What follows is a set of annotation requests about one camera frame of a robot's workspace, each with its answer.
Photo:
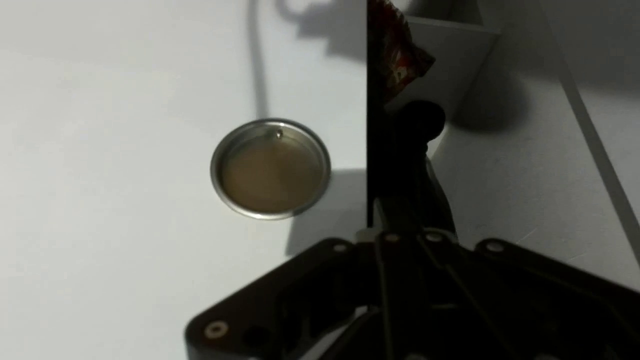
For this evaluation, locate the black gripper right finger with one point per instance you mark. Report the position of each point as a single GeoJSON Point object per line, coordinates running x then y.
{"type": "Point", "coordinates": [532, 286]}

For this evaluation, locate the red patterned bag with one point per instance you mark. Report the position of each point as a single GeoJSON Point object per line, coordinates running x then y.
{"type": "Point", "coordinates": [400, 52]}

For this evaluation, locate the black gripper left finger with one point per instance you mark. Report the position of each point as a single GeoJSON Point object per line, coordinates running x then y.
{"type": "Point", "coordinates": [280, 293]}

